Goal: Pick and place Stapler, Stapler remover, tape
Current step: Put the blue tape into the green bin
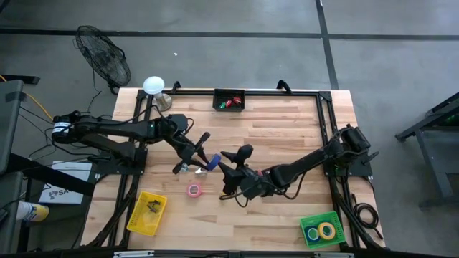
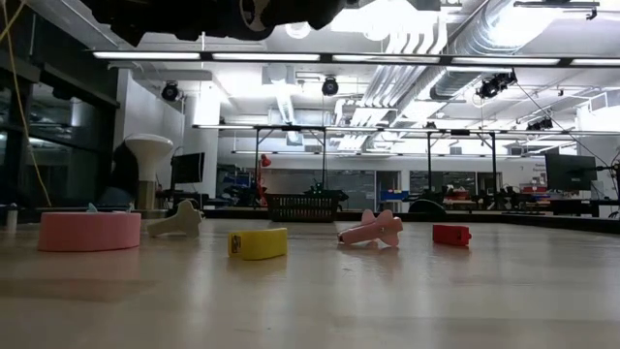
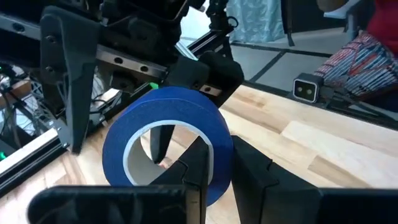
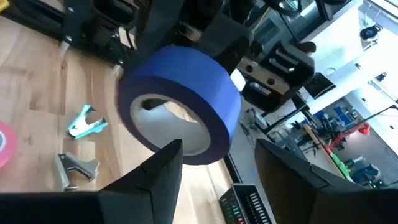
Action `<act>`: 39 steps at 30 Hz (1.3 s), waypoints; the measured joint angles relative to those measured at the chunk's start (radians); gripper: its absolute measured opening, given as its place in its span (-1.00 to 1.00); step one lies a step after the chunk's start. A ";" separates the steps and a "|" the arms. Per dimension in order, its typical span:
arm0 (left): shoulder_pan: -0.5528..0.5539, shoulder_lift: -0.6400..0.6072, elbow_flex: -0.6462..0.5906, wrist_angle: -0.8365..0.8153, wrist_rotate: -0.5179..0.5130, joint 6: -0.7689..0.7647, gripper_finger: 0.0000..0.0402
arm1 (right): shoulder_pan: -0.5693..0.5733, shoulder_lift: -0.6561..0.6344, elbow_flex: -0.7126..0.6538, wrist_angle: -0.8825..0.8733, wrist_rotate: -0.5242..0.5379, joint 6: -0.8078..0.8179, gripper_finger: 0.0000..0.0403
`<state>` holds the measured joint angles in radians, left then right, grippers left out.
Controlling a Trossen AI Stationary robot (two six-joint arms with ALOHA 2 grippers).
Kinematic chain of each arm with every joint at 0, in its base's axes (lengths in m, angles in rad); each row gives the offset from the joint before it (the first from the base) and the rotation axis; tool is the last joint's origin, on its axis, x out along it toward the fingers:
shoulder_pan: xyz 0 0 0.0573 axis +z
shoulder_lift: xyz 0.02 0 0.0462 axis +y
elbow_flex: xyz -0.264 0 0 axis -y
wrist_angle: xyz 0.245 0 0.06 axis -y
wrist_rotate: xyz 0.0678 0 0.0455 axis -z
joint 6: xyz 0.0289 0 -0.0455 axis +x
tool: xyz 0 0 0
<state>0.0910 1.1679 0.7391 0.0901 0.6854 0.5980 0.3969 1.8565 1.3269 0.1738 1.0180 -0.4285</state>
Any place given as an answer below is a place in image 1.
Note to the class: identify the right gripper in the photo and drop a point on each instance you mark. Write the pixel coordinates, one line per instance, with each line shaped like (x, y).
(251, 182)

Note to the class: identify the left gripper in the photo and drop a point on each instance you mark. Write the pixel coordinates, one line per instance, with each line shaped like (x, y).
(186, 152)

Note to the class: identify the dark blue tape roll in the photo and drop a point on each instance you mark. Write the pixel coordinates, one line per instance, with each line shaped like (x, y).
(214, 161)

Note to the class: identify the black staple remover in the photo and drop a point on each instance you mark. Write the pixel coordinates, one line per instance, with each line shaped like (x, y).
(153, 206)

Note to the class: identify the yellow slotted basket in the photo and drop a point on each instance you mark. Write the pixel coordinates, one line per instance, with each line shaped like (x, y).
(141, 222)

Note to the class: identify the light blue tape roll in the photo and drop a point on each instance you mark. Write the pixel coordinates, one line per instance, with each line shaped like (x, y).
(308, 234)

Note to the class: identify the yellow tape roll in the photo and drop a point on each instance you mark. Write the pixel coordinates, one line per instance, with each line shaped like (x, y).
(326, 231)

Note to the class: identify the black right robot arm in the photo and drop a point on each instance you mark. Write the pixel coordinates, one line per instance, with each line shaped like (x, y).
(308, 161)

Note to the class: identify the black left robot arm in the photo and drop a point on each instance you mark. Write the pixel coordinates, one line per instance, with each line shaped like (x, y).
(118, 127)

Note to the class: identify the pink tape roll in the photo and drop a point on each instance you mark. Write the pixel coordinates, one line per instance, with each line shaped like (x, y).
(188, 190)

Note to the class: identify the black slotted basket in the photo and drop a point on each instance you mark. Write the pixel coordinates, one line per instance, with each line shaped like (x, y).
(215, 99)

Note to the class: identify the white dome lamp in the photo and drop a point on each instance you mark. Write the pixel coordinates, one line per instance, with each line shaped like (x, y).
(154, 85)

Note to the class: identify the green slotted basket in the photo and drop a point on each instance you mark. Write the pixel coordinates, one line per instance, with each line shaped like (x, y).
(308, 220)

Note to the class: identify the white printed paper sheet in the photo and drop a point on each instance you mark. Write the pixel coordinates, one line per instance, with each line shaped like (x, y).
(68, 167)

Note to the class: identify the black floor fan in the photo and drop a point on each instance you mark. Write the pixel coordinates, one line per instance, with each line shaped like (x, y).
(104, 57)

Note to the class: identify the black diagonal beam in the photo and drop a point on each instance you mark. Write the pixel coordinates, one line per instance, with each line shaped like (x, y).
(54, 175)

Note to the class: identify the white yellow blue can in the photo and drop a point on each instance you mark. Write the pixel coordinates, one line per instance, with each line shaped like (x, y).
(34, 212)

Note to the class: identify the dark grey metal table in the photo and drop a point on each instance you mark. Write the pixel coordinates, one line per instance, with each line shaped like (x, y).
(435, 165)

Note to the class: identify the silver aluminium rail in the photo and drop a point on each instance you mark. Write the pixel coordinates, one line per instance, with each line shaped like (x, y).
(133, 254)

